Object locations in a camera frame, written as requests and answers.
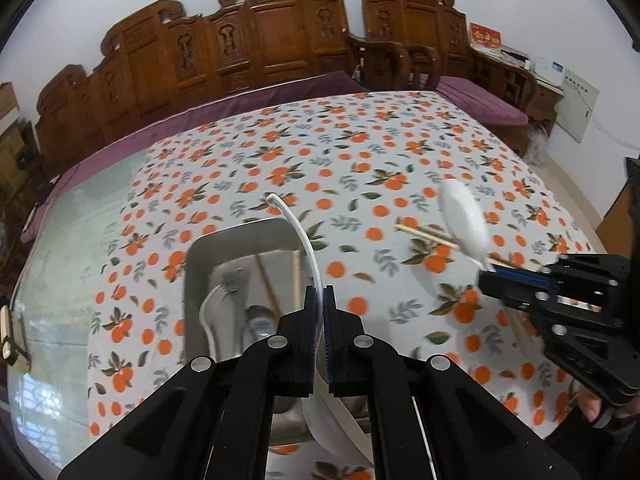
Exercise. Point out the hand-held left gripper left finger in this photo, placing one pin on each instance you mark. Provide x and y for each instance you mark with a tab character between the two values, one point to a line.
311	310

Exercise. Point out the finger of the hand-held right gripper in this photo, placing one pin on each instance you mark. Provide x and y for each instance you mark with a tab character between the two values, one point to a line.
525	274
510	290

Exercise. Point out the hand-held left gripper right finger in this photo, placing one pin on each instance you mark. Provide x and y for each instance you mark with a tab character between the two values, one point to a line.
327	310

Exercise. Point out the wooden chopstick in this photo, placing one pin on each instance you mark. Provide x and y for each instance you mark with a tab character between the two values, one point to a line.
267	285
520	332
297	280
425	234

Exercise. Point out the metal spoon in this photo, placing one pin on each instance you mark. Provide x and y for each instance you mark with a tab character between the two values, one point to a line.
260	322

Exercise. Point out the white plastic spoon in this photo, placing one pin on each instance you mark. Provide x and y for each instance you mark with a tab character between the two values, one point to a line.
465	220

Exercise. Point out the metal fork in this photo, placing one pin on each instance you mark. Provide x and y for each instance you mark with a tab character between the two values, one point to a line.
234	282

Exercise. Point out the metal tray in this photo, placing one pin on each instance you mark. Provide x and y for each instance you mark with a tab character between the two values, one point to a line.
220	252

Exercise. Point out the person's right hand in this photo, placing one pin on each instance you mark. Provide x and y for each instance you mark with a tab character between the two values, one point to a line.
589	407

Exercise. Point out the person's dark clothing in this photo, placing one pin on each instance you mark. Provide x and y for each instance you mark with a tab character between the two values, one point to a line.
600	455

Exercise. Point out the orange print tablecloth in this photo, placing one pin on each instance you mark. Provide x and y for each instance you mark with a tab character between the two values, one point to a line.
350	160

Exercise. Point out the white electrical panel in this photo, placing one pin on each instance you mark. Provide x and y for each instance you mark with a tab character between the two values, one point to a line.
577	105

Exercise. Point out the short purple seat cushion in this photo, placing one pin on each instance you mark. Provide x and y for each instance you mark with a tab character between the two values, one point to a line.
480	102

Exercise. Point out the wooden side table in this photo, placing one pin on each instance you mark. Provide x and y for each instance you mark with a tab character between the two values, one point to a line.
510	80

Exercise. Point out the white box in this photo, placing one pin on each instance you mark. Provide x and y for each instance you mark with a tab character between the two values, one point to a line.
547	71

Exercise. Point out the long purple seat cushion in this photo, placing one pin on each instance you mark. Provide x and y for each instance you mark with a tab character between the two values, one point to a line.
210	110

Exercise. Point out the red box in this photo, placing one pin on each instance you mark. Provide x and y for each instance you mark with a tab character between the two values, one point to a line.
485	36

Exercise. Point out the carved wooden bench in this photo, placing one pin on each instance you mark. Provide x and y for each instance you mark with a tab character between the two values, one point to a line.
200	60

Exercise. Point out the carved wooden armchair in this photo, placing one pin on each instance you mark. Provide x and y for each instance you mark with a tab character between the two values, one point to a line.
410	20

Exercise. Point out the cardboard boxes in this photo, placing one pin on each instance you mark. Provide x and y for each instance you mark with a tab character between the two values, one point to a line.
15	145

